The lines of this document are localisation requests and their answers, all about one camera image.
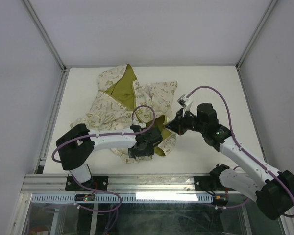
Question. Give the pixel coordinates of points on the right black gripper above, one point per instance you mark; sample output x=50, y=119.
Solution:
x=181, y=116

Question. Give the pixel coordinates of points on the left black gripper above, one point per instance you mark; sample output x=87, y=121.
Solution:
x=148, y=151

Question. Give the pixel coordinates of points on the cream green printed jacket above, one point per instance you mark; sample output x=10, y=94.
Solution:
x=121, y=101

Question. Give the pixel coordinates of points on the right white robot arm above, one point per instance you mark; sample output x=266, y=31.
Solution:
x=271, y=189

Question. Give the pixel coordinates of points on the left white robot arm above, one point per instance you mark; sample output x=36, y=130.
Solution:
x=74, y=147

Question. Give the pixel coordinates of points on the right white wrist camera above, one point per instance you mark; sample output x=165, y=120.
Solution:
x=186, y=103

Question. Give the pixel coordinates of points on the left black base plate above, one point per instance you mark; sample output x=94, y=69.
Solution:
x=96, y=182

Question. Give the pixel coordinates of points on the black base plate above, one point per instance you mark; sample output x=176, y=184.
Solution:
x=208, y=183
x=96, y=182

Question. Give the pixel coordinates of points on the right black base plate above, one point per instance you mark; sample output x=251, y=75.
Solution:
x=208, y=183

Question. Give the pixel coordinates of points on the slotted grey cable duct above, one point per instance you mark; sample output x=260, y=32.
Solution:
x=139, y=197

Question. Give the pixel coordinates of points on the left aluminium frame post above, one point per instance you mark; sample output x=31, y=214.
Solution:
x=43, y=33

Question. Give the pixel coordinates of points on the aluminium frame post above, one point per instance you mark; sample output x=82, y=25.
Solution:
x=43, y=33
x=257, y=32

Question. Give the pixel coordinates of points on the aluminium mounting rail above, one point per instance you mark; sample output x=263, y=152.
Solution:
x=117, y=183

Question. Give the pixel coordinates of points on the right aluminium frame post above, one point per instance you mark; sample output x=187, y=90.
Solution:
x=257, y=32

